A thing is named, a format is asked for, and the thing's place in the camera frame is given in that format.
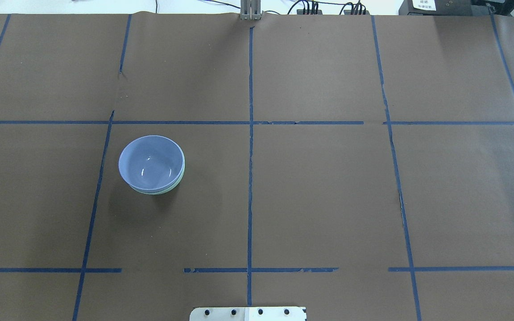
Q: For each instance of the orange black connector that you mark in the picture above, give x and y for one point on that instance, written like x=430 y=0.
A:
x=354 y=9
x=305 y=7

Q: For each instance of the far orange black connector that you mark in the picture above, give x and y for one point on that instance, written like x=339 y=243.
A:
x=305 y=7

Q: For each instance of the aluminium frame post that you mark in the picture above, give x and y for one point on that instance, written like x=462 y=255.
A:
x=250 y=10

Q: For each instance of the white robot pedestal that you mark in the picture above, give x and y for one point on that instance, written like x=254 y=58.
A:
x=263 y=313

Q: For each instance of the near orange black connector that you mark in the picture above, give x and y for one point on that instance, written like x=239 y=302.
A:
x=354 y=9

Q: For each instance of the black computer box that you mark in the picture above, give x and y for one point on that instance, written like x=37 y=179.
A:
x=441 y=8

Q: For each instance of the blue bowl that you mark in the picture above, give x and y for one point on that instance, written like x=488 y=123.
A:
x=144 y=147

